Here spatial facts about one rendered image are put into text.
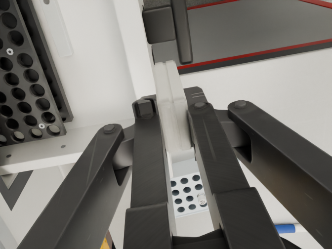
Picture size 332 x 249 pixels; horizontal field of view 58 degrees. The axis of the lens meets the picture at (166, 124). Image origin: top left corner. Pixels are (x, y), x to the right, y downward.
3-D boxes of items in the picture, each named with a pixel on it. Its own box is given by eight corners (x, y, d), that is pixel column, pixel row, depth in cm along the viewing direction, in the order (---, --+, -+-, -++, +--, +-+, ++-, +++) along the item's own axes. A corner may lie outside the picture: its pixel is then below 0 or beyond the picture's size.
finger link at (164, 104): (180, 152, 16) (166, 154, 16) (170, 99, 22) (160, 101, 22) (171, 102, 15) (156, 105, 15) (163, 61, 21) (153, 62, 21)
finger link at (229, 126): (192, 129, 14) (257, 118, 14) (180, 88, 18) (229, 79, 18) (196, 156, 14) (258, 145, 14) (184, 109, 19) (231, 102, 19)
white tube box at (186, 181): (234, 147, 48) (240, 161, 45) (241, 186, 52) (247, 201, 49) (160, 166, 49) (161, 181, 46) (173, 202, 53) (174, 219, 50)
